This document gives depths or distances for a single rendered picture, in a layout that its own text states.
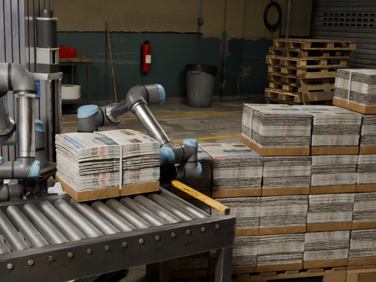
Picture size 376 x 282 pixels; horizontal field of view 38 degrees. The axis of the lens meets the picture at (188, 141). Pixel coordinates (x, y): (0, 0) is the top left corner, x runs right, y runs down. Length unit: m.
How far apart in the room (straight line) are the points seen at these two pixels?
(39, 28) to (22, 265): 1.44
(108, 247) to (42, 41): 1.35
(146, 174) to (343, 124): 1.29
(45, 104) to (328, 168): 1.60
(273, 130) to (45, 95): 1.22
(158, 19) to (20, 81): 7.91
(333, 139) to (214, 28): 7.80
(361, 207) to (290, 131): 0.67
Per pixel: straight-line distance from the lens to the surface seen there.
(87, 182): 2.28
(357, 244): 3.49
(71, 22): 9.53
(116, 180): 2.33
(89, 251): 1.91
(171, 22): 10.32
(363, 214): 3.44
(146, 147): 2.35
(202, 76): 9.94
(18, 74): 2.38
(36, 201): 2.34
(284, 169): 3.12
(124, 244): 1.96
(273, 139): 3.04
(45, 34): 2.93
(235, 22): 10.99
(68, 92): 8.89
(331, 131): 3.18
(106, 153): 2.27
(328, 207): 3.31
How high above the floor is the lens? 1.54
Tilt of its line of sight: 12 degrees down
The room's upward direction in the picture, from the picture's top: 2 degrees clockwise
